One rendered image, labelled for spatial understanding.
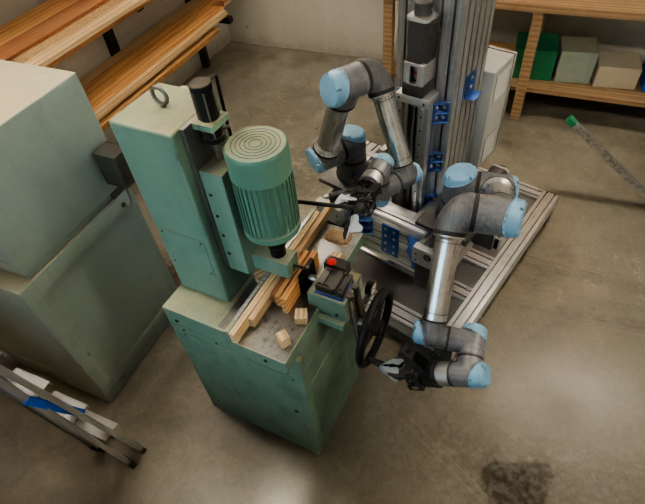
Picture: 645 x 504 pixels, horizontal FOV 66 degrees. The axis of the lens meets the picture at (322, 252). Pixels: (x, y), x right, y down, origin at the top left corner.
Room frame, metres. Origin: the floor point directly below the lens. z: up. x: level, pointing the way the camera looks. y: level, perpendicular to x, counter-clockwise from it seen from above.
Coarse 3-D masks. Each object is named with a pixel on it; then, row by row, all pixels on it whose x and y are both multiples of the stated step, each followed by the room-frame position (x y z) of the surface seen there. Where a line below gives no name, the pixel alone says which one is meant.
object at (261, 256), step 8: (256, 248) 1.16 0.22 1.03; (264, 248) 1.15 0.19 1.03; (256, 256) 1.12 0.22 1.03; (264, 256) 1.12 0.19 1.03; (288, 256) 1.10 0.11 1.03; (296, 256) 1.12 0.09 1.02; (256, 264) 1.13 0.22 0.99; (264, 264) 1.11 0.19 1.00; (272, 264) 1.09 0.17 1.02; (280, 264) 1.08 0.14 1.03; (288, 264) 1.07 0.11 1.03; (296, 264) 1.11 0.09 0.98; (272, 272) 1.10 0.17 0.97; (280, 272) 1.08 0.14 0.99; (288, 272) 1.07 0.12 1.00
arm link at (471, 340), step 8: (456, 328) 0.83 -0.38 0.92; (464, 328) 0.83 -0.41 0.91; (472, 328) 0.82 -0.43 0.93; (480, 328) 0.81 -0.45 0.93; (456, 336) 0.80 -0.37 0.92; (464, 336) 0.80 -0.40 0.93; (472, 336) 0.79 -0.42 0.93; (480, 336) 0.79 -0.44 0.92; (448, 344) 0.79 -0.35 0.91; (456, 344) 0.78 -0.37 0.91; (464, 344) 0.78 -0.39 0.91; (472, 344) 0.77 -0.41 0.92; (480, 344) 0.77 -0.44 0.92; (456, 352) 0.78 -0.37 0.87; (464, 352) 0.75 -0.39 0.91; (472, 352) 0.75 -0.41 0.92; (480, 352) 0.75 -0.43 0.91
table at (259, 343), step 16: (320, 240) 1.29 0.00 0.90; (352, 240) 1.27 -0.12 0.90; (320, 256) 1.21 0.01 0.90; (352, 256) 1.21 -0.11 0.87; (272, 304) 1.02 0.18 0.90; (304, 304) 1.00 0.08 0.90; (272, 320) 0.95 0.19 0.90; (288, 320) 0.95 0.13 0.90; (320, 320) 0.96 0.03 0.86; (336, 320) 0.95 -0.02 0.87; (256, 336) 0.90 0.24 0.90; (272, 336) 0.89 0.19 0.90; (304, 336) 0.89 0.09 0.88; (240, 352) 0.88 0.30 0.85; (256, 352) 0.84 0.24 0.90; (272, 352) 0.83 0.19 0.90; (288, 352) 0.83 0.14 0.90; (288, 368) 0.80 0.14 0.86
